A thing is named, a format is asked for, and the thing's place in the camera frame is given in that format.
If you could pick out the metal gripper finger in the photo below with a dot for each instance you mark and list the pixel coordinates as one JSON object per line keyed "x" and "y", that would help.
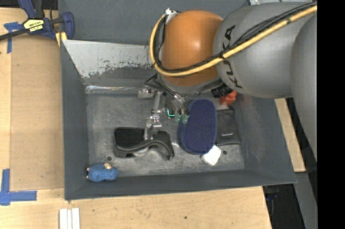
{"x": 147, "y": 93}
{"x": 156, "y": 121}

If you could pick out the dark blue oval sponge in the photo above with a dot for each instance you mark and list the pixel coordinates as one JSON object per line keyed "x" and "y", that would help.
{"x": 199, "y": 128}

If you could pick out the red-orange small object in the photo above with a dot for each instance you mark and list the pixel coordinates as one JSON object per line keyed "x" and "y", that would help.
{"x": 228, "y": 98}

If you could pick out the black flat pouch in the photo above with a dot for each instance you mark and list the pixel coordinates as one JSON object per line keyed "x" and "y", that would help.
{"x": 227, "y": 125}

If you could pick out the white small block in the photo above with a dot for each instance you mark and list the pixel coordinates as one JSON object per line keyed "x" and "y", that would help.
{"x": 211, "y": 156}

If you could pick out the blue toy animal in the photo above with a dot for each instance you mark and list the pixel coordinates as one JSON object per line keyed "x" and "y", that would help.
{"x": 102, "y": 172}

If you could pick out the grey metal bin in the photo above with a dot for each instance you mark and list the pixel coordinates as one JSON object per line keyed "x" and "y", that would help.
{"x": 107, "y": 20}

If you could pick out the pale wood board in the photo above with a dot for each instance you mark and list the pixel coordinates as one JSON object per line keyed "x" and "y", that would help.
{"x": 35, "y": 114}

